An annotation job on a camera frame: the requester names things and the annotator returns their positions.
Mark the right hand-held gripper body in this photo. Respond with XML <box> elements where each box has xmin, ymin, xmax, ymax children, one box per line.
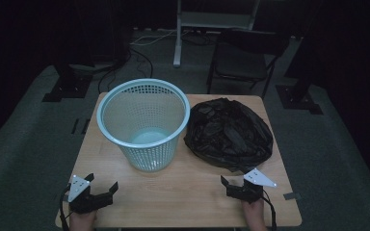
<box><xmin>225</xmin><ymin>167</ymin><xmax>278</xmax><ymax>204</ymax></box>

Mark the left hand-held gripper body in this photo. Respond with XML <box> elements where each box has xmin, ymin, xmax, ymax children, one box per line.
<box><xmin>67</xmin><ymin>174</ymin><xmax>114</xmax><ymax>215</ymax></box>

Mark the black plastic garbage bag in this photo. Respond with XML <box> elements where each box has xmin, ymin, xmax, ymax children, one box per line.
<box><xmin>183</xmin><ymin>97</ymin><xmax>275</xmax><ymax>173</ymax></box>

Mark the light blue plastic mesh basket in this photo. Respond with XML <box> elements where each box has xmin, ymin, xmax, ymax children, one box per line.
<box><xmin>95</xmin><ymin>78</ymin><xmax>191</xmax><ymax>173</ymax></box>

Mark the person's left hand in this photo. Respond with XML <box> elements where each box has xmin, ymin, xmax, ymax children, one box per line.
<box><xmin>68</xmin><ymin>211</ymin><xmax>98</xmax><ymax>231</ymax></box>

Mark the person's right hand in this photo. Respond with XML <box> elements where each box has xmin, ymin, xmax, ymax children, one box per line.
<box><xmin>242</xmin><ymin>197</ymin><xmax>268</xmax><ymax>231</ymax></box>

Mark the grey floor tape piece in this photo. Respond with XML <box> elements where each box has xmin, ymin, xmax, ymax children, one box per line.
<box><xmin>282</xmin><ymin>192</ymin><xmax>303</xmax><ymax>201</ymax></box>

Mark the black floor tape strip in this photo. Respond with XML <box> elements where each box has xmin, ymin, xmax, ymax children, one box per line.
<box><xmin>70</xmin><ymin>117</ymin><xmax>80</xmax><ymax>136</ymax></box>
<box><xmin>80</xmin><ymin>117</ymin><xmax>92</xmax><ymax>136</ymax></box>

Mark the black folding chair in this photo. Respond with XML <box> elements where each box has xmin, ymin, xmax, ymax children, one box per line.
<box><xmin>206</xmin><ymin>28</ymin><xmax>291</xmax><ymax>99</ymax></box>

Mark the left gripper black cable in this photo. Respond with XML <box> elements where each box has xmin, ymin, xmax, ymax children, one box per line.
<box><xmin>59</xmin><ymin>183</ymin><xmax>72</xmax><ymax>231</ymax></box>

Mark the black stand base plate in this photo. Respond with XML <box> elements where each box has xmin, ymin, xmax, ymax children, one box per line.
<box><xmin>275</xmin><ymin>84</ymin><xmax>324</xmax><ymax>116</ymax></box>
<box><xmin>41</xmin><ymin>63</ymin><xmax>94</xmax><ymax>103</ymax></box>

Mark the black floor cable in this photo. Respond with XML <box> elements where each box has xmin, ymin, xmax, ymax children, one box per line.
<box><xmin>97</xmin><ymin>47</ymin><xmax>154</xmax><ymax>94</ymax></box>

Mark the white metal desk frame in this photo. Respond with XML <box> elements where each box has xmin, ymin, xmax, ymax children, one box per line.
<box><xmin>172</xmin><ymin>0</ymin><xmax>261</xmax><ymax>68</ymax></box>

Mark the white floor cable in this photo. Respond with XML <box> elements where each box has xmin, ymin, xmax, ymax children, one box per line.
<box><xmin>129</xmin><ymin>29</ymin><xmax>178</xmax><ymax>46</ymax></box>

